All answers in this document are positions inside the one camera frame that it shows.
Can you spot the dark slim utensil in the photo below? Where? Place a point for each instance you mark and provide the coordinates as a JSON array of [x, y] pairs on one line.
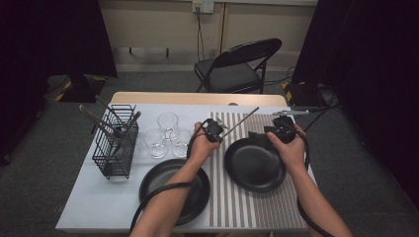
[[105, 106], [133, 123]]

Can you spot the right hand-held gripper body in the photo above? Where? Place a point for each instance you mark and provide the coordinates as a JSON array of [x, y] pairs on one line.
[[283, 130]]

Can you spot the person's left hand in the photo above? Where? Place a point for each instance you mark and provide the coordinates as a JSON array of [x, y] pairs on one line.
[[199, 149]]

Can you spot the clear glass cup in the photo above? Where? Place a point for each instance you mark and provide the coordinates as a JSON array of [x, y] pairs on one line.
[[180, 141], [168, 123], [154, 143]]

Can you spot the striped placemat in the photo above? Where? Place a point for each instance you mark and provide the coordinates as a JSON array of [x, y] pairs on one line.
[[230, 204]]

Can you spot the person's right hand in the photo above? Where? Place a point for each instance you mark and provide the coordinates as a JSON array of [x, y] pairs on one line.
[[291, 154]]

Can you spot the black folding chair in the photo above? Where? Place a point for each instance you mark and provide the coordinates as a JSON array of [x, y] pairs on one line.
[[230, 75]]

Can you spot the long silver utensil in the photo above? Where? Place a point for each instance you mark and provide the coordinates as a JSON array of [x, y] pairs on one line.
[[95, 120]]

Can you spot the black plate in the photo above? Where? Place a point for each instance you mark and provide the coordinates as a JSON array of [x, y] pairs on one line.
[[253, 168], [197, 197]]

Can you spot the white wall socket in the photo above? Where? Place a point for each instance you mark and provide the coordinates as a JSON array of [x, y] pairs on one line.
[[203, 6]]

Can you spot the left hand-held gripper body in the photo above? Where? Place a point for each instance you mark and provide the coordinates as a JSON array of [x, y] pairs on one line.
[[214, 130]]

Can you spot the black stand base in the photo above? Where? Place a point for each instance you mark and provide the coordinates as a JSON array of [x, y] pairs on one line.
[[82, 90], [303, 94]]

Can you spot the black curtain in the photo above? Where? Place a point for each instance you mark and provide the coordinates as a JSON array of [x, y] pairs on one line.
[[49, 49], [369, 65]]

